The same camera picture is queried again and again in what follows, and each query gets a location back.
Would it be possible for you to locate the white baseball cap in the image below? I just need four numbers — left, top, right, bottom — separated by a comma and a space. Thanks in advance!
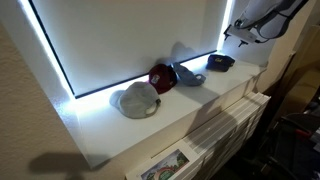
109, 81, 163, 120

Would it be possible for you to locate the light blue denim cap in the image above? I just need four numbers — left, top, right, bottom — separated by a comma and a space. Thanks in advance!
171, 62, 207, 87

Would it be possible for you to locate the navy cap with yellow logo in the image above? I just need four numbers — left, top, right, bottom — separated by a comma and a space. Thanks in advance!
205, 54, 236, 73

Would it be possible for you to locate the maroon baseball cap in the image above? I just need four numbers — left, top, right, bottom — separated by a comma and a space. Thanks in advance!
148, 63, 179, 95

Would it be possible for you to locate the white roller window blind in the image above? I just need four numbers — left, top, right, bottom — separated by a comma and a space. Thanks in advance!
31, 0, 228, 97

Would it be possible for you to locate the white framed picture card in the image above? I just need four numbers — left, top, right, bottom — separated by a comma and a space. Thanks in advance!
125, 139, 205, 180

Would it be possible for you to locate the tan cardboard box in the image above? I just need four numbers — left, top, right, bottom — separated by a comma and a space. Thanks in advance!
277, 67, 320, 116

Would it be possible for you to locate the small red object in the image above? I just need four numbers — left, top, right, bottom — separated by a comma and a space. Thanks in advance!
294, 128, 312, 140

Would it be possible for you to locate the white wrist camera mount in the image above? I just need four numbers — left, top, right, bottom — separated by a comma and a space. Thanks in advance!
223, 24, 268, 48

